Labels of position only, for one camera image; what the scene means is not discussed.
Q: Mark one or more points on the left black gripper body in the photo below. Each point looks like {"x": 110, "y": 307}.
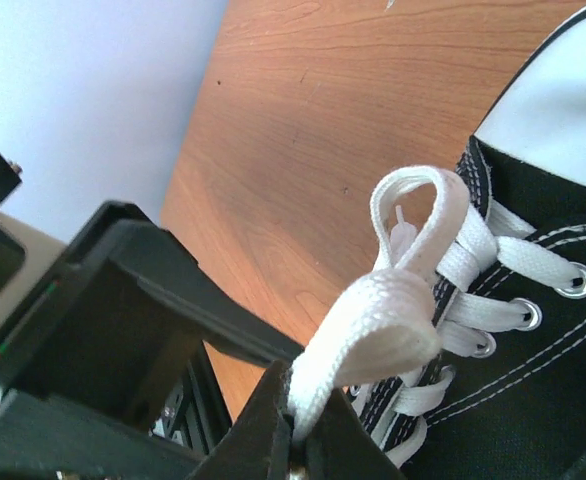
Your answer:
{"x": 91, "y": 355}

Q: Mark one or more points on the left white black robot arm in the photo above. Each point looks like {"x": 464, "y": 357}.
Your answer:
{"x": 95, "y": 335}

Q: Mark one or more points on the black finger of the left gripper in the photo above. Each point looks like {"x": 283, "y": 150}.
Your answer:
{"x": 170, "y": 275}

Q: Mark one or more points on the black white canvas sneaker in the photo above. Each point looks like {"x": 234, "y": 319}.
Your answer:
{"x": 506, "y": 397}

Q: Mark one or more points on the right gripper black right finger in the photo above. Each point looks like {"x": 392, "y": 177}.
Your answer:
{"x": 338, "y": 448}

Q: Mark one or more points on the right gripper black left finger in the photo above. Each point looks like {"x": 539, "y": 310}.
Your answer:
{"x": 257, "y": 447}

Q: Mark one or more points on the white shoelace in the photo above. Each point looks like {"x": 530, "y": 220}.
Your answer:
{"x": 415, "y": 302}

